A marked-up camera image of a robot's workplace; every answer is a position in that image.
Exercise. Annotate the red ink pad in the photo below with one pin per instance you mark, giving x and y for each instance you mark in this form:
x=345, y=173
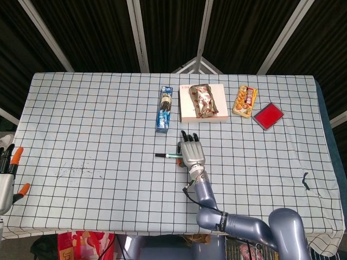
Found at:
x=268, y=116

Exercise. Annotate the white triangular frame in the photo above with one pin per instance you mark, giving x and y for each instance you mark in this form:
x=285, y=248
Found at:
x=189, y=65

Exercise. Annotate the black bag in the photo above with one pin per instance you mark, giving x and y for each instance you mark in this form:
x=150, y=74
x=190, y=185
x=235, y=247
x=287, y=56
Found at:
x=44, y=249

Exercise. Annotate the blue cookie box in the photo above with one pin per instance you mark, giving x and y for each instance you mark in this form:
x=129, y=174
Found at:
x=163, y=119

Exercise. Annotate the yellow snack package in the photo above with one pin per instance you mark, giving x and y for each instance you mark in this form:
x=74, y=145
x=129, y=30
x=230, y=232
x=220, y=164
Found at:
x=245, y=103

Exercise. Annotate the red patterned bag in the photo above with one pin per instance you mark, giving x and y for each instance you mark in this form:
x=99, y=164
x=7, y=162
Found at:
x=81, y=246

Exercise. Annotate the gold red snack bag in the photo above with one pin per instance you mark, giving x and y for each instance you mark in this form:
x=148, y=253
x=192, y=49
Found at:
x=203, y=103

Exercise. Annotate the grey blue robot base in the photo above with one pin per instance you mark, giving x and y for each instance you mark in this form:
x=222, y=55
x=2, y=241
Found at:
x=162, y=247

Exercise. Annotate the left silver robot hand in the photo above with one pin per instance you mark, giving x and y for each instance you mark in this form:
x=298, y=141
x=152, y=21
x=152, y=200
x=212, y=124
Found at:
x=5, y=187

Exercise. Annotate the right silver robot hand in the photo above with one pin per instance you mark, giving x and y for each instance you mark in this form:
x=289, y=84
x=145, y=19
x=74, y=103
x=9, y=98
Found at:
x=193, y=153

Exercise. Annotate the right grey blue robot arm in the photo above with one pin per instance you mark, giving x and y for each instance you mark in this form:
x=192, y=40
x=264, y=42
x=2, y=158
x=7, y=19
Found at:
x=244, y=224

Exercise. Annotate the white black checkered tablecloth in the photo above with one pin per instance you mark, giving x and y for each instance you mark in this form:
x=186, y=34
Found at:
x=95, y=135

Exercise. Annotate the white pink cardboard box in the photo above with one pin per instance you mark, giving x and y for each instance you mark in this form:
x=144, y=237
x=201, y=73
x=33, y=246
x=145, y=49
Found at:
x=221, y=108

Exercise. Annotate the green pen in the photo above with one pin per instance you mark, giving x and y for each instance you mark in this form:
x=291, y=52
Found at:
x=173, y=155

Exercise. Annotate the white shoe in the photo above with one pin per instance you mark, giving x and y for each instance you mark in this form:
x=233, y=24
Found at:
x=6, y=140

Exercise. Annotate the white frame post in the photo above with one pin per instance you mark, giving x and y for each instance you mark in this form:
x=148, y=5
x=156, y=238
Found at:
x=204, y=27
x=8, y=116
x=284, y=38
x=46, y=35
x=339, y=119
x=138, y=35

